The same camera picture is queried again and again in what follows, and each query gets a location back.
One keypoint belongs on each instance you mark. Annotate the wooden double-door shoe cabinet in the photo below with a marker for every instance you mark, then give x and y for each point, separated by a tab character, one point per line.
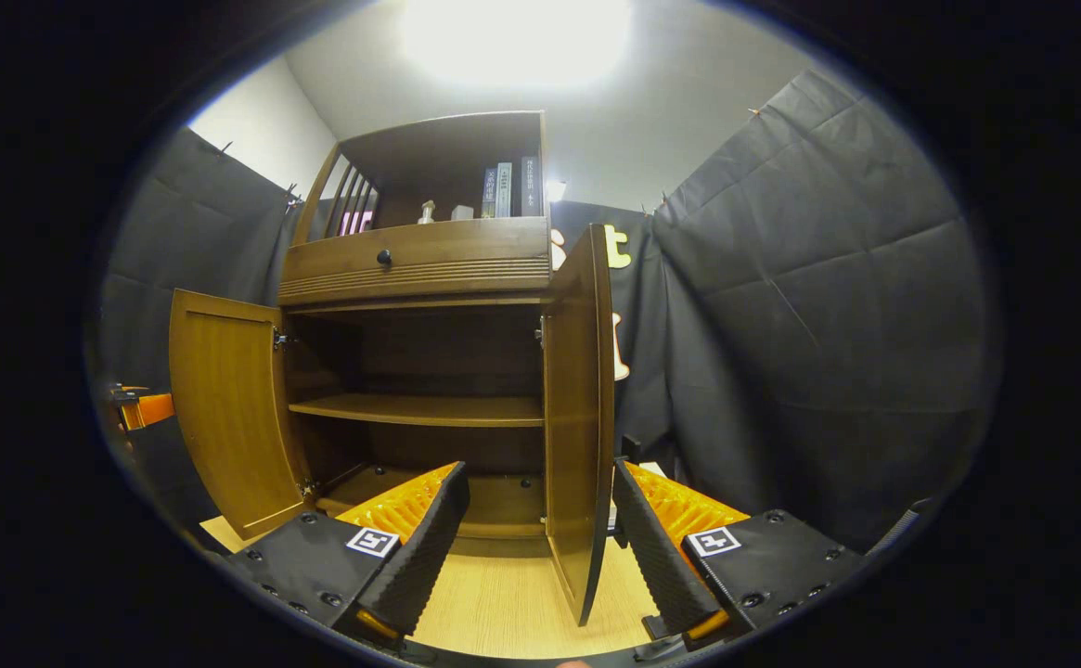
429	148

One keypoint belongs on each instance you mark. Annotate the black backdrop cloth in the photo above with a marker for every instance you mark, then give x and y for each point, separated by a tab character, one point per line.
828	325

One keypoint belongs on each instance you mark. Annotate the dark grey book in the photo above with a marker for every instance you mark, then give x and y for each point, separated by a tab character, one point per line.
531	188

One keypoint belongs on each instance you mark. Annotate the ceiling light panel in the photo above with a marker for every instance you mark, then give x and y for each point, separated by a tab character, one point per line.
517	37

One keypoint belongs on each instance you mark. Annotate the light grey book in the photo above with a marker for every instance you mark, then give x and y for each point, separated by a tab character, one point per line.
505	192

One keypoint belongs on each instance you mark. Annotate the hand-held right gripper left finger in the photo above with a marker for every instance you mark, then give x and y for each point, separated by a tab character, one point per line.
429	547

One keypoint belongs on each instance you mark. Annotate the wooden drawer with black knob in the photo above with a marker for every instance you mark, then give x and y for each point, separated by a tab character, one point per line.
466	246

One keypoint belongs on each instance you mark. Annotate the grey mesh chair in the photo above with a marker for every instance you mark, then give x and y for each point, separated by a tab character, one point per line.
897	529

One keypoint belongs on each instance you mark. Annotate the blue-grey book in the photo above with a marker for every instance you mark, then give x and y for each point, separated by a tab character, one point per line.
491	195

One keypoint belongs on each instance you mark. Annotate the small white box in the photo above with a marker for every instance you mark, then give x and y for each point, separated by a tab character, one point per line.
462	212

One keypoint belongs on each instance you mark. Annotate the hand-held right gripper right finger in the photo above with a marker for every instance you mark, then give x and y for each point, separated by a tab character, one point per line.
656	557

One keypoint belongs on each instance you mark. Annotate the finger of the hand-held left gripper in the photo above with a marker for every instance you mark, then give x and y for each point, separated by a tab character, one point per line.
152	410

